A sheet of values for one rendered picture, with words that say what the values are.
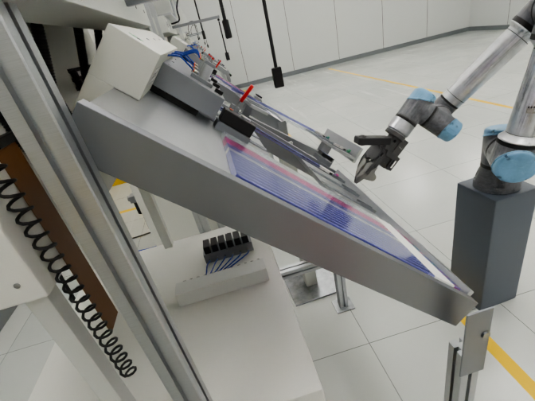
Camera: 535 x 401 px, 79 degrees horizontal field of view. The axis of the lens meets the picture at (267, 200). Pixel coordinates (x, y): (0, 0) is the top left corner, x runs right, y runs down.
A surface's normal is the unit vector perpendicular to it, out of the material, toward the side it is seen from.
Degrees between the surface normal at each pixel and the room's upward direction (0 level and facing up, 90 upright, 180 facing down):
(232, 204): 90
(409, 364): 0
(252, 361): 0
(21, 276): 90
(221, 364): 0
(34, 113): 90
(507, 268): 90
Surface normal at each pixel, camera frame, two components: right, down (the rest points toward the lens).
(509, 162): -0.33, 0.62
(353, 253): 0.19, 0.43
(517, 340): -0.21, -0.86
